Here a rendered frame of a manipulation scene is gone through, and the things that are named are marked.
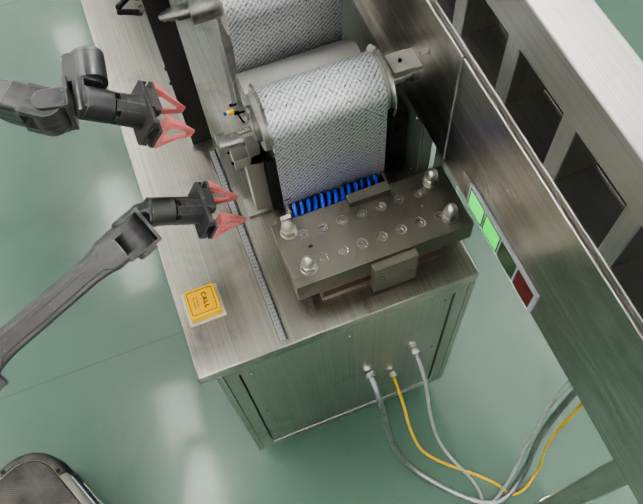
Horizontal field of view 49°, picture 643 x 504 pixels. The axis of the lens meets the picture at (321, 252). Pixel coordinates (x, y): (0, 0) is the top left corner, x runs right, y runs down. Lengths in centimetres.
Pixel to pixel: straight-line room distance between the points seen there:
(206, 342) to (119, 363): 106
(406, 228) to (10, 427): 166
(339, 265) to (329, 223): 10
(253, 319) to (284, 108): 49
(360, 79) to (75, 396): 165
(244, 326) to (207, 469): 94
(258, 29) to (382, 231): 48
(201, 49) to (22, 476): 134
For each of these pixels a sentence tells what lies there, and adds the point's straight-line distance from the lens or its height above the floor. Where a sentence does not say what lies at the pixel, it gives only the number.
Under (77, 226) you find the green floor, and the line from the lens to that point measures 288.
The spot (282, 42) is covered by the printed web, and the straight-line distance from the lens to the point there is 151.
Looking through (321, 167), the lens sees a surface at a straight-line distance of 145.
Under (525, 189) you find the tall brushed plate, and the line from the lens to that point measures 115.
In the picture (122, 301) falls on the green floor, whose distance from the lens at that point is 267.
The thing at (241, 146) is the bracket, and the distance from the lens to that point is 145.
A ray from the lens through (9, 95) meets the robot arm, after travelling 126.
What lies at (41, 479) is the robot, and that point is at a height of 24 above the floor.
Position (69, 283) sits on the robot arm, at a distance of 133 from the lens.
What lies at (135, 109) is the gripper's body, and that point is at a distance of 125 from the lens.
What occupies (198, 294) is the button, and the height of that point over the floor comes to 92.
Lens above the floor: 233
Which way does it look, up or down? 63 degrees down
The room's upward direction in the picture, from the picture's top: 6 degrees counter-clockwise
